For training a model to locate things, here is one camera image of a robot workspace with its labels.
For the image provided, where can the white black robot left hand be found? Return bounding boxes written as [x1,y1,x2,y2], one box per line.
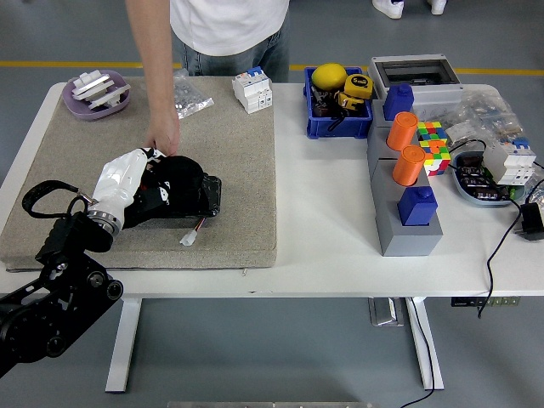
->
[90,146,173,213]

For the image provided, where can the person's hand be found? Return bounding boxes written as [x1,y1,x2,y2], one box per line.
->
[143,108,182,156]

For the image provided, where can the glossy black panel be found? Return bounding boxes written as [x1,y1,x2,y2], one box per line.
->
[127,172,223,220]

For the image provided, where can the table control panel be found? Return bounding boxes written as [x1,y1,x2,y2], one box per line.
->
[450,296,521,308]

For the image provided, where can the clear bag of screws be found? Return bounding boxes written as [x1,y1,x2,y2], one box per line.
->
[172,68,215,121]

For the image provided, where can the purple tray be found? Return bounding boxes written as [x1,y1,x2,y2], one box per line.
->
[61,69,132,121]

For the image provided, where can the grey-brown mat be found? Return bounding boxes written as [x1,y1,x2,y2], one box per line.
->
[0,75,280,272]

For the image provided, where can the white circuit breaker blue levers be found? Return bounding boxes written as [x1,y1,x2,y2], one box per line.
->
[231,65,274,115]
[482,138,537,187]

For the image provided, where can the person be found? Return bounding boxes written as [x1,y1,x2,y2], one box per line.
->
[125,0,292,156]

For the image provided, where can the black hand tool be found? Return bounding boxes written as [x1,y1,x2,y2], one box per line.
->
[311,83,348,133]

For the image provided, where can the white table leg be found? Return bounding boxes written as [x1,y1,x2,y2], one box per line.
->
[404,296,445,391]
[105,297,143,394]

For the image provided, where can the yellow lemon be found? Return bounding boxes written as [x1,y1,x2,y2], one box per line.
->
[311,62,349,91]

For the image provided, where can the blue plastic bin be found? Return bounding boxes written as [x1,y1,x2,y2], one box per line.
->
[303,66,375,140]

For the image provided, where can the yellow black tape measure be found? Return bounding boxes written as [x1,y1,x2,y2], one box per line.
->
[333,91,363,113]

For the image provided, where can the blue block with knob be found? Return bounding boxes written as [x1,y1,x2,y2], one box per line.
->
[396,185,439,228]
[382,82,415,122]

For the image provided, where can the orange cylinder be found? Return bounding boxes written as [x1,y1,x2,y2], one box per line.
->
[391,144,427,187]
[385,111,420,152]

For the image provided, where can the multicoloured puzzle cube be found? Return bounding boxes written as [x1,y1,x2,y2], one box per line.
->
[415,121,449,148]

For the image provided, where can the long grey holder base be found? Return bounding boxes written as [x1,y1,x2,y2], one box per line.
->
[365,99,444,258]

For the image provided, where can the puzzle cube with white face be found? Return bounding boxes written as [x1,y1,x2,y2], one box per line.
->
[418,139,452,178]

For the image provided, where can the light blue tray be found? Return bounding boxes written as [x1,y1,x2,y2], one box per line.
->
[450,150,527,208]

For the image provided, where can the dark electronic module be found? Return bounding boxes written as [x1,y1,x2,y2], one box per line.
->
[456,155,511,201]

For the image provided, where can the clear bag of parts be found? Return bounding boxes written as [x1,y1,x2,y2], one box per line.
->
[441,87,526,148]
[528,161,544,207]

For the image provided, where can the black power adapter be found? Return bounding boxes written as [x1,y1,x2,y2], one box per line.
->
[514,202,544,243]

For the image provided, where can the white switch plate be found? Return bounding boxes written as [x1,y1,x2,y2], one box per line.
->
[71,71,112,102]
[87,83,132,111]

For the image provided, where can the white connector with wires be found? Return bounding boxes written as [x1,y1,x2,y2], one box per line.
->
[178,215,209,247]

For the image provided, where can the grey electrical enclosure box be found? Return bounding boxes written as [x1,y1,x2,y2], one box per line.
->
[367,54,464,120]

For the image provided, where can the silver metal bracket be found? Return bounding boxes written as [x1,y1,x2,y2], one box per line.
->
[367,296,405,327]

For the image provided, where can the black cable under table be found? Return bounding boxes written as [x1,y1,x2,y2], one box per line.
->
[399,297,435,408]

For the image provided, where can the black adapter cord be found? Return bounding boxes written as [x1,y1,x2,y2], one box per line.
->
[475,199,526,320]

